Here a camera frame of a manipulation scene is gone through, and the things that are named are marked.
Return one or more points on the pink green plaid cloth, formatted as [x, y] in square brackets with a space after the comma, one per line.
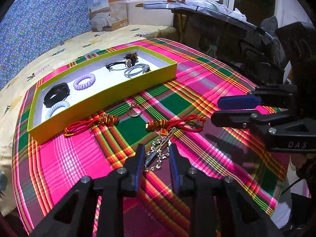
[43, 173]

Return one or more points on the yellow pineapple bed sheet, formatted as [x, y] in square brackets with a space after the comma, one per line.
[12, 94]

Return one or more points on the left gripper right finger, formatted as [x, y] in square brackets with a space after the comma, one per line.
[182, 185]

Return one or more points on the cardboard bedding set box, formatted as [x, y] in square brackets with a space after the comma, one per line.
[107, 15]

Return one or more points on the black fitness band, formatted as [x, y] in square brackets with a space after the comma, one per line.
[56, 94]

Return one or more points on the blue floral headboard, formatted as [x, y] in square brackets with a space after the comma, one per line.
[33, 27]

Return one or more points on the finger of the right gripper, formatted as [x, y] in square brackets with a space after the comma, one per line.
[238, 102]
[233, 118]

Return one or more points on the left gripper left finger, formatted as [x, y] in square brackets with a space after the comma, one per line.
[135, 168]

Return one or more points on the grey covered side table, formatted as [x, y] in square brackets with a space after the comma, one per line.
[177, 7]

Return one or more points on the white plastic bag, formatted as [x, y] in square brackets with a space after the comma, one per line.
[216, 6]

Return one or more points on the green white jewelry tray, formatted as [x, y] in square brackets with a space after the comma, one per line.
[93, 88]

